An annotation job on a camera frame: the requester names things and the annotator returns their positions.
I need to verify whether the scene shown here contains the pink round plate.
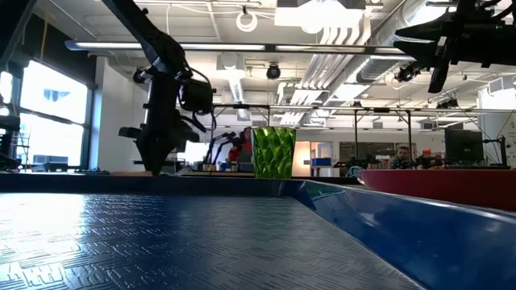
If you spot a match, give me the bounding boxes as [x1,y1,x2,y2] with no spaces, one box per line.
[359,168,516,213]

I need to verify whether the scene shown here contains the person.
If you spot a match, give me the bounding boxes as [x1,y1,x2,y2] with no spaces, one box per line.
[227,126,254,164]
[389,145,413,170]

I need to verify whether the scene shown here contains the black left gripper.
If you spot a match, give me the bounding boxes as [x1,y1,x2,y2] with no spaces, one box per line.
[118,70,202,177]

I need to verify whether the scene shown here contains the silver ventilation duct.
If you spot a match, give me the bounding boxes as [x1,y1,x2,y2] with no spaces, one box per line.
[354,0,448,84]

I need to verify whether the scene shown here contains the white coiled cable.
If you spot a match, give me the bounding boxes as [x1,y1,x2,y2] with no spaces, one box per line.
[235,10,259,34]

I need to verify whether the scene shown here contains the blue plastic tray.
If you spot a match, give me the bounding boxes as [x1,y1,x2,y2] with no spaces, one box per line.
[0,173,516,290]

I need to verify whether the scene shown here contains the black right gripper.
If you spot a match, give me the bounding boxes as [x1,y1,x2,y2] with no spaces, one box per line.
[393,18,516,94]

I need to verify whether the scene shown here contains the green faceted plastic cup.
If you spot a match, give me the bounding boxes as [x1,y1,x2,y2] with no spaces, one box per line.
[252,126,298,180]

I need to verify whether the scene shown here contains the black background station frame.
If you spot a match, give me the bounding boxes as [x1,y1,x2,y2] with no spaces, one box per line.
[211,103,516,170]

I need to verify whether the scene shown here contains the black computer monitor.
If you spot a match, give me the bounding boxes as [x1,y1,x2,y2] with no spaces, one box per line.
[444,128,485,163]

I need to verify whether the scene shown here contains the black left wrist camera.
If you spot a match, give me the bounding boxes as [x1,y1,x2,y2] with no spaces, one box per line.
[178,78,215,114]

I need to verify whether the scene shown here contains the long ceiling light bar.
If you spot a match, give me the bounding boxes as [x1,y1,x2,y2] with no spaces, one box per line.
[64,39,408,56]

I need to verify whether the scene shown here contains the large window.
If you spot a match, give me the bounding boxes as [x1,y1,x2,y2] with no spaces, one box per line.
[0,59,98,172]

